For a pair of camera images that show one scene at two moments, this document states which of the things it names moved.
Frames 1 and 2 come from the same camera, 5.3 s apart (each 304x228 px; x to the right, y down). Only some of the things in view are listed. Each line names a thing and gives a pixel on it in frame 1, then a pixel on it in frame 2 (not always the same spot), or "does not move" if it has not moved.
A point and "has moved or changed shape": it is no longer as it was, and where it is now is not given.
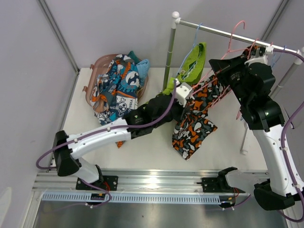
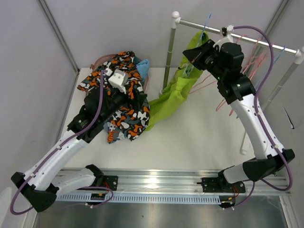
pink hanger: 249,50 has moved or changed shape
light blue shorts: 143,68 does not move
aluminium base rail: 124,181 does not move
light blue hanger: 192,49 -> 190,67
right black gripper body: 232,74 -> 207,59
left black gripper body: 176,111 -> 134,102
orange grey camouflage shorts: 197,123 -> 121,71
